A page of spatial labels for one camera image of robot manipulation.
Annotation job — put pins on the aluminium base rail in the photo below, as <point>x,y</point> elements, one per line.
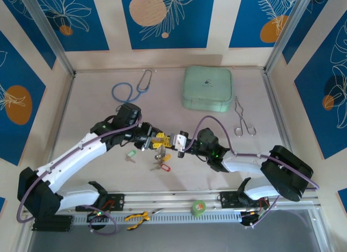
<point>173,199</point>

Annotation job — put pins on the green tape roll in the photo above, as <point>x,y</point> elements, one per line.
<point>198,208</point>

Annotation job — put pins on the silver metal tongs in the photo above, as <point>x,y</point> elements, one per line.
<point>240,113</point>

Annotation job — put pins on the yellow black pliers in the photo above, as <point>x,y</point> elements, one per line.
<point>137,218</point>

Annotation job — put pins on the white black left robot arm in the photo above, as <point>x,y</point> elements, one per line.
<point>76,154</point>

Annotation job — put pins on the black controller board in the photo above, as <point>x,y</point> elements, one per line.
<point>96,215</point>
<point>248,219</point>

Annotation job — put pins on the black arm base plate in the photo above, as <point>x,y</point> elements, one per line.
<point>116,201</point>
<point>226,199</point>

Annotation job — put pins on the blue stethoscope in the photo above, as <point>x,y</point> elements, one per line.
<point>119,86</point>

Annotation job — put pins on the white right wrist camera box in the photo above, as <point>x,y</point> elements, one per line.
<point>180,141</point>

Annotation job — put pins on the silver metal keyring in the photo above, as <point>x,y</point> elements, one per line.
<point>161,151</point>

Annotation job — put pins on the key with yellow tag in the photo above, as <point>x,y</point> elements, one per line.
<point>167,157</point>

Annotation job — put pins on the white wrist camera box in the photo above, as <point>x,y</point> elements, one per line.
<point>148,144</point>
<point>180,141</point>

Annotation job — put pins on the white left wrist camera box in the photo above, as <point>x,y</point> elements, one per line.
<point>148,144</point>

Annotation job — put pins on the mint green medicine bag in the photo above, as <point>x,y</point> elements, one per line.
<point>207,89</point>

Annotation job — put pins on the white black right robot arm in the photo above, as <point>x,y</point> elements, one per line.
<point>244,165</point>

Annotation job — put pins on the aluminium frame post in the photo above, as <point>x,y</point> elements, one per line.
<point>48,32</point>
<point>288,32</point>

